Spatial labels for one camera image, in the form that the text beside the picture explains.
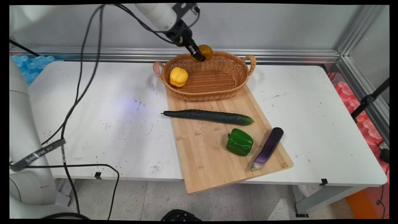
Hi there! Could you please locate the black cable loop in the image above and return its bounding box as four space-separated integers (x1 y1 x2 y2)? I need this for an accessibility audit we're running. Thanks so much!
9 164 120 220

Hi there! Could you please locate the black floor device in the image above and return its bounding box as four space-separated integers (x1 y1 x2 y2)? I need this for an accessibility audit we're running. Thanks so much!
378 142 390 164

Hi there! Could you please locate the wooden cutting board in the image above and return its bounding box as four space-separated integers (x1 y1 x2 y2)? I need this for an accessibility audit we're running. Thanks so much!
165 85 294 194

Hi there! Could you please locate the blue foam mat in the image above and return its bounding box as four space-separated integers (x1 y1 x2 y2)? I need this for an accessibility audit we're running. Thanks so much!
12 55 64 86

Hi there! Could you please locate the grey table leg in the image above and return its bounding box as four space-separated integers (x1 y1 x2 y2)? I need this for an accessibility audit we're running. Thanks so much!
292 185 368 218

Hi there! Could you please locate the dark green cucumber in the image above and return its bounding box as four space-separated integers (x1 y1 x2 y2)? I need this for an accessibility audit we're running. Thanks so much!
161 109 255 126

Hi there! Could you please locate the slanted aluminium frame rail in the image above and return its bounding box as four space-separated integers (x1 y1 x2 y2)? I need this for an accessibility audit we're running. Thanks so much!
330 5 390 147

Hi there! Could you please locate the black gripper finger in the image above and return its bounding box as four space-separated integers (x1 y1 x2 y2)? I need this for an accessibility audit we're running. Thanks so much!
186 40 206 62

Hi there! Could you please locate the yellow bell pepper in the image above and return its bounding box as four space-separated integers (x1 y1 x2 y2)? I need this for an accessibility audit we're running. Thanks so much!
169 67 189 88

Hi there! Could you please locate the black tripod pole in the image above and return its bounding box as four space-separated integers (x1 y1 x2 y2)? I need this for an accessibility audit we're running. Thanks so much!
351 78 390 123

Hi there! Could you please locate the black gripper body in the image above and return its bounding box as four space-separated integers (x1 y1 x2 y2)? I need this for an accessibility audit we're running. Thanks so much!
167 19 194 46

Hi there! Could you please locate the thin black floor cable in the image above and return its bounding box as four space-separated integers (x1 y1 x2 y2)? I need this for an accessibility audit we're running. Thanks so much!
376 164 390 219

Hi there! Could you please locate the purple eggplant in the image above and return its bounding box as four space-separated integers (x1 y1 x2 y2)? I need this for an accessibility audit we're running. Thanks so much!
250 127 284 171

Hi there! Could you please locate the long aluminium frame rail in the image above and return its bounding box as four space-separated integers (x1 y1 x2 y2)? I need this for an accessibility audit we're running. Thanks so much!
9 47 341 64

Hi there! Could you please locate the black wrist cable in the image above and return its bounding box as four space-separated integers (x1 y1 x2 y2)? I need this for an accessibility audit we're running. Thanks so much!
40 4 201 215

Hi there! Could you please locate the orange brown potato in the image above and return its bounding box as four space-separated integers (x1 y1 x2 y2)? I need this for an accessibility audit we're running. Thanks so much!
191 44 214 62

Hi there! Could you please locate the grey velcro strap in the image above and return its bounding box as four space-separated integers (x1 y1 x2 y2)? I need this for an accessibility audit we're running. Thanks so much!
10 138 67 172

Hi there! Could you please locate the black round object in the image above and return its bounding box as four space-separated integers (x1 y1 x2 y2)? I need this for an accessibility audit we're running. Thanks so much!
161 209 202 221

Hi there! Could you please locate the woven wicker basket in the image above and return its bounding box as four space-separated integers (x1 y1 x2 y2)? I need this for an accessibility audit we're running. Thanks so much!
153 52 257 101

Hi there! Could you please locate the red foam mat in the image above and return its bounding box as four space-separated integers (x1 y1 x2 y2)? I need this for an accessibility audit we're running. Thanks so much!
328 72 390 184

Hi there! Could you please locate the green bell pepper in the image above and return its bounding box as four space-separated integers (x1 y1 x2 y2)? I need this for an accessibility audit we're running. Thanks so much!
226 128 254 156

